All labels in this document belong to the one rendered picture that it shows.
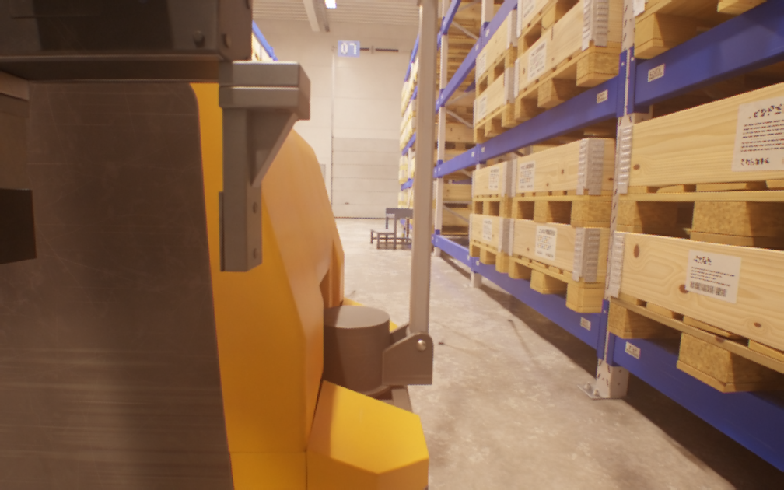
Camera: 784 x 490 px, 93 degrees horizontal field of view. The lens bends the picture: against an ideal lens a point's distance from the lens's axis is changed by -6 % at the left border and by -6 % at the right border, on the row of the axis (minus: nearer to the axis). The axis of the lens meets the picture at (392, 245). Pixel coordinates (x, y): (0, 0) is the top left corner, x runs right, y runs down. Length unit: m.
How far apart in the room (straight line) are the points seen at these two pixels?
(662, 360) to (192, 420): 1.27
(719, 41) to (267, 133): 1.28
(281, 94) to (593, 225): 1.56
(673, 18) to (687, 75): 0.21
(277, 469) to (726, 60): 1.32
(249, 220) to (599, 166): 1.57
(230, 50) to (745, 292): 1.08
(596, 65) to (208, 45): 1.65
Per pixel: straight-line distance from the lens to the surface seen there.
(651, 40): 1.50
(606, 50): 1.82
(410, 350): 0.87
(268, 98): 0.21
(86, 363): 0.60
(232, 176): 0.21
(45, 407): 0.66
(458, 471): 1.18
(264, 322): 0.50
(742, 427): 1.29
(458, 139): 6.39
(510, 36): 2.71
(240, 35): 0.24
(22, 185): 0.30
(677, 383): 1.42
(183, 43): 0.22
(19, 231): 0.29
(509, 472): 1.21
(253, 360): 0.51
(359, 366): 0.85
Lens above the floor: 0.69
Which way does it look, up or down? 6 degrees down
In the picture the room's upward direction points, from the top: 1 degrees clockwise
